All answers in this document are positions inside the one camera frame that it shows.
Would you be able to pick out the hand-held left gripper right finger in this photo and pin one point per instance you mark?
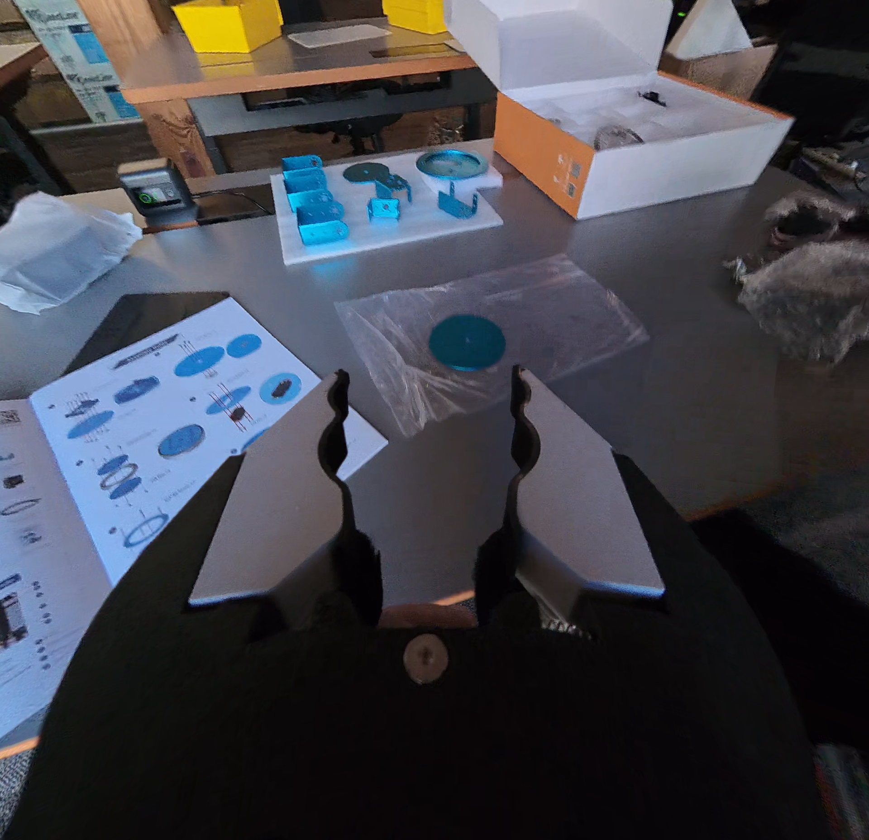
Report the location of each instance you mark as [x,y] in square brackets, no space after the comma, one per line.
[577,514]

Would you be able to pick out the grey label printer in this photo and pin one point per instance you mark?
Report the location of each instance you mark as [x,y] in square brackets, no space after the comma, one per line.
[159,195]

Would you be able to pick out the orange and white box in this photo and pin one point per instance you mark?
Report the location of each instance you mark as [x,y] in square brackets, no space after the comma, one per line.
[536,154]

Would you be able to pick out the clear bagged part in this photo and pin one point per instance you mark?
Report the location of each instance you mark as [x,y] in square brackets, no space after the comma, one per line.
[618,137]

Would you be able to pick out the small dark blue bracket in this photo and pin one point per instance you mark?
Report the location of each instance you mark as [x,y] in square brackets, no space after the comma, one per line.
[394,188]
[458,205]

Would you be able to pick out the yellow bin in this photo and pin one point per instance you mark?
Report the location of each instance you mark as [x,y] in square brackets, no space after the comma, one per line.
[224,25]
[414,8]

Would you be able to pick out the stack of labelled cartons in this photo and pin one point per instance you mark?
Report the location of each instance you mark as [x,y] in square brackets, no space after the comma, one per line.
[68,39]

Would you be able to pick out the wooden pillar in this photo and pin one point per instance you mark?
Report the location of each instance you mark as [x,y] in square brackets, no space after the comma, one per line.
[170,134]

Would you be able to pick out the blue perforated round metal plate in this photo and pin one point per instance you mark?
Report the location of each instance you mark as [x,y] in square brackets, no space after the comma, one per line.
[468,341]

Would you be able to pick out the brown cardboard box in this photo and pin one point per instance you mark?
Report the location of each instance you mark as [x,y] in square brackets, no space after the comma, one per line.
[719,73]

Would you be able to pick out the small light blue bracket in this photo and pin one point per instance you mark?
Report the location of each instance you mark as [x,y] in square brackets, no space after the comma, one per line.
[383,210]

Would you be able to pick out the black flat base plate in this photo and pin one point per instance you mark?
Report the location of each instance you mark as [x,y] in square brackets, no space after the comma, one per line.
[136,317]

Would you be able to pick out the long blue U bracket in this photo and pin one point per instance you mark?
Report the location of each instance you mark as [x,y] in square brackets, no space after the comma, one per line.
[324,232]
[302,163]
[304,181]
[319,214]
[311,200]

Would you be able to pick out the small black part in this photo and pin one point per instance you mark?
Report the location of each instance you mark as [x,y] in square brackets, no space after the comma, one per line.
[652,97]

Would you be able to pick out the plain blue round plate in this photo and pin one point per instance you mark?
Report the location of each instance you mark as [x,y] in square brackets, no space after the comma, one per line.
[360,173]

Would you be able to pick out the clear plastic bag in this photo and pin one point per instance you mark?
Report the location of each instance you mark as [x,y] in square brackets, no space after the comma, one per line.
[557,310]

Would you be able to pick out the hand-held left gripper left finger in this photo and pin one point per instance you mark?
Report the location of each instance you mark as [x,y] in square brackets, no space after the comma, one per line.
[285,521]

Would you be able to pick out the white foam sheet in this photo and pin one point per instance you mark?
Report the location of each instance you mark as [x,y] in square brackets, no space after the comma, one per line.
[421,232]

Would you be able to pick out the white tray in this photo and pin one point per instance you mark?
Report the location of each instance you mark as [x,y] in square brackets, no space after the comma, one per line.
[339,35]

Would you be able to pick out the bagged servos and parts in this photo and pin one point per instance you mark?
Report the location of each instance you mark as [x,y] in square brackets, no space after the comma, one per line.
[801,297]

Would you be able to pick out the white plastic bag bundle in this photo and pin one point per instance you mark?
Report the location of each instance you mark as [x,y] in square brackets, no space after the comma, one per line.
[61,249]

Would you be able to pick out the assembly guide booklet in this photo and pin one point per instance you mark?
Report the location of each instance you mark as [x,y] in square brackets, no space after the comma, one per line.
[170,412]

